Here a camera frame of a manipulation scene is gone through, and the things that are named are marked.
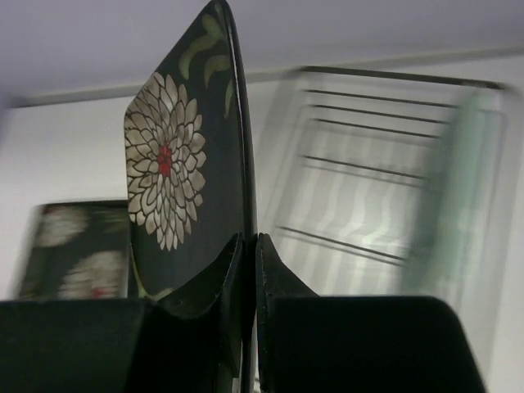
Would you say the black floral square plate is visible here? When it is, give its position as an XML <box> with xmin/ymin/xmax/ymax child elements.
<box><xmin>15</xmin><ymin>200</ymin><xmax>129</xmax><ymax>300</ymax></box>

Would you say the wire dish rack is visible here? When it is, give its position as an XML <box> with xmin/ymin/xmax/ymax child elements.
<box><xmin>261</xmin><ymin>65</ymin><xmax>517</xmax><ymax>267</ymax></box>

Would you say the pale green plate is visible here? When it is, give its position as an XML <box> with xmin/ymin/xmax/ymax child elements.
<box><xmin>400</xmin><ymin>88</ymin><xmax>498</xmax><ymax>296</ymax></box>

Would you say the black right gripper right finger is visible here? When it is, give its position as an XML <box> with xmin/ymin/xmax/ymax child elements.
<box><xmin>255</xmin><ymin>234</ymin><xmax>486</xmax><ymax>393</ymax></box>

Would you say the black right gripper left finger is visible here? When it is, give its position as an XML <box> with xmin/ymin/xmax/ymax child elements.
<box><xmin>1</xmin><ymin>234</ymin><xmax>243</xmax><ymax>392</ymax></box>

